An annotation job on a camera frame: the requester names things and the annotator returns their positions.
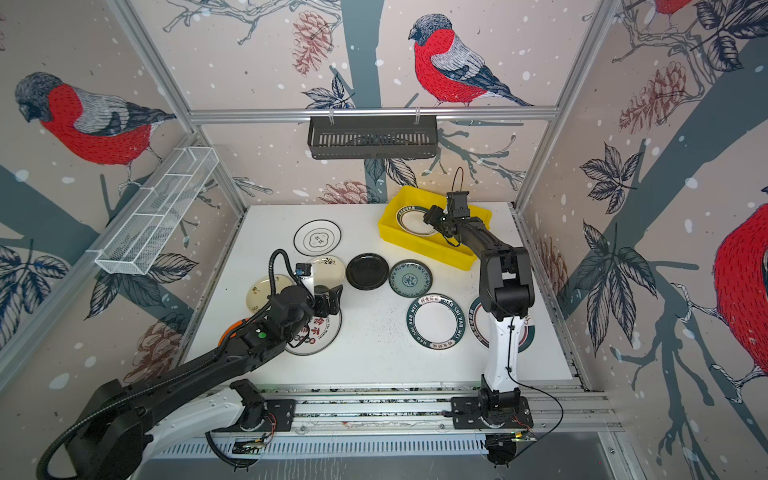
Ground white plate red green characters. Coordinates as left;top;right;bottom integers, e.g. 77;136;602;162
286;312;343;356

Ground white plate green band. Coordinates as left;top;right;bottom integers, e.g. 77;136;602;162
396;205;438;237

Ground white plate green lettered rim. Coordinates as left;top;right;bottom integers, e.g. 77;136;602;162
406;293;466;351

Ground white plate green red rim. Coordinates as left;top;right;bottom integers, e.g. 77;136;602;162
468;297;536;353

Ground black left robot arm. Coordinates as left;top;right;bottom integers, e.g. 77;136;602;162
36;285;343;479

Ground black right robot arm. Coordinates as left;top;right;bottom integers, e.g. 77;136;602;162
424;191;535;429

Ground yellow plastic bin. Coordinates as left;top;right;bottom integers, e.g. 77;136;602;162
378;186;477;271

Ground cream plate black flower pattern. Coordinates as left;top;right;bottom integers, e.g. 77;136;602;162
310;255;346;289

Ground black round plate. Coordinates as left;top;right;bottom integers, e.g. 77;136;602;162
346;253;390;291

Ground white plate thin green rim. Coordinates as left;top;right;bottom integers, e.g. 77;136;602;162
293;219;342;257

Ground teal patterned small plate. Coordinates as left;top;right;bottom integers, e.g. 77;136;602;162
388;260;433;298

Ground cream plate red seal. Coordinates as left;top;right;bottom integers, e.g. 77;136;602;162
246;274;295;314

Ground orange plate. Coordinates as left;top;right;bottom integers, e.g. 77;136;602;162
218;319;248;347

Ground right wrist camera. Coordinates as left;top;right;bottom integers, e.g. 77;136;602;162
446;191;471;219

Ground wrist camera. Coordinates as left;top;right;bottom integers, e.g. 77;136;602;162
295;262;315;294
446;191;471;219

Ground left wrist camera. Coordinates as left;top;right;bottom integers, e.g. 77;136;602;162
295;262;315;294

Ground black hanging wire basket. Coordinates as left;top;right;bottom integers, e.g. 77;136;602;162
307;115;438;160

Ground white wire mesh basket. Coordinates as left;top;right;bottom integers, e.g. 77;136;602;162
95;146;219;275

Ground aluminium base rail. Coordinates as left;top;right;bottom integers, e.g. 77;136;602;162
131;383;625;460

